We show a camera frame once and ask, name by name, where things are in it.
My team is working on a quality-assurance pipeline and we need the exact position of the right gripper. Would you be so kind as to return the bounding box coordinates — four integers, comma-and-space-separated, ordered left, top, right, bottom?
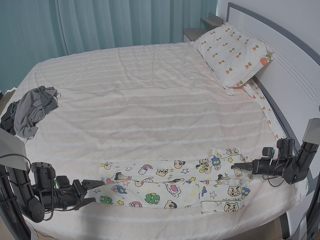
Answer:
251, 158, 276, 176

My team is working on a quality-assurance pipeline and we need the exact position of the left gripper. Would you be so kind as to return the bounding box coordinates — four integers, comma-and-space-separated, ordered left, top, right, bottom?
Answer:
51, 179, 105, 211

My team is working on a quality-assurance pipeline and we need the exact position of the white printed pyjama top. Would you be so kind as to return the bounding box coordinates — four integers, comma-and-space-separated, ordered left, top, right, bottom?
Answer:
99, 148, 254, 215

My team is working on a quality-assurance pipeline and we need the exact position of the white garment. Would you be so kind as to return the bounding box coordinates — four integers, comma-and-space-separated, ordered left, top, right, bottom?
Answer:
15, 134, 34, 144

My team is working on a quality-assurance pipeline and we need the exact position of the grey garment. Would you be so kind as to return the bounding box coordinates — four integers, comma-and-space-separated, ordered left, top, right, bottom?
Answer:
14, 86, 61, 138

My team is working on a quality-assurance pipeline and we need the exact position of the black garment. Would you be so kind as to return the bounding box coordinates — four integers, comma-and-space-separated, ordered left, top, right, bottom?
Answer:
0, 101, 20, 136

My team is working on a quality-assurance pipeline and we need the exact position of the bed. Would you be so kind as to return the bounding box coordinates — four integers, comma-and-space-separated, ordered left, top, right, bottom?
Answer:
0, 2, 320, 240

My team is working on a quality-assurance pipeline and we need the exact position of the white printed pillow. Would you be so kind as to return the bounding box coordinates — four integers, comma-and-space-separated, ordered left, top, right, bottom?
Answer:
192, 23, 275, 96

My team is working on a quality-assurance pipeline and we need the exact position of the grey bedside table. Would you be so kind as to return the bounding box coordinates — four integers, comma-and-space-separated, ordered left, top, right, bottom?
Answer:
183, 12, 224, 42

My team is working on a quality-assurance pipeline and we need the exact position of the blue-green curtain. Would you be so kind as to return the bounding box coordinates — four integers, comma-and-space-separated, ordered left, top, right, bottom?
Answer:
0, 0, 218, 94

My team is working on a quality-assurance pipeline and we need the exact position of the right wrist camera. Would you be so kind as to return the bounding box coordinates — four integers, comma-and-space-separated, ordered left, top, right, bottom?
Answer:
261, 147, 275, 160

